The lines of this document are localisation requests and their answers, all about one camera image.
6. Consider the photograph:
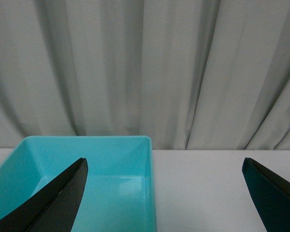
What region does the white pleated curtain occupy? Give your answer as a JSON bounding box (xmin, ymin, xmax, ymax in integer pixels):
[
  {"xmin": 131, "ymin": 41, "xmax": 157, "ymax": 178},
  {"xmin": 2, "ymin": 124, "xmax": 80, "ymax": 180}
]
[{"xmin": 0, "ymin": 0, "xmax": 290, "ymax": 150}]

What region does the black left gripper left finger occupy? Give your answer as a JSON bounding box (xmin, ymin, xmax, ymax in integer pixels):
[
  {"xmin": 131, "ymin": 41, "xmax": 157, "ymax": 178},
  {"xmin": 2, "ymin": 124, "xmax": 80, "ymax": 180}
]
[{"xmin": 0, "ymin": 158, "xmax": 88, "ymax": 232}]

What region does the turquoise plastic storage box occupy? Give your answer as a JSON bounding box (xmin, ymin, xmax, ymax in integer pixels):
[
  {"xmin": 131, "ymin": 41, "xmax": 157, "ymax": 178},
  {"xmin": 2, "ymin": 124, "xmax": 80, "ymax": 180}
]
[{"xmin": 0, "ymin": 136, "xmax": 157, "ymax": 232}]

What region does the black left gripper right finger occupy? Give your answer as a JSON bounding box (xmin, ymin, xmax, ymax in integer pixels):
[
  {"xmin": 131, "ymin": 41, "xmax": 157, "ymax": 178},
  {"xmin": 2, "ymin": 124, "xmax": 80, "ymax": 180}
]
[{"xmin": 242, "ymin": 158, "xmax": 290, "ymax": 232}]

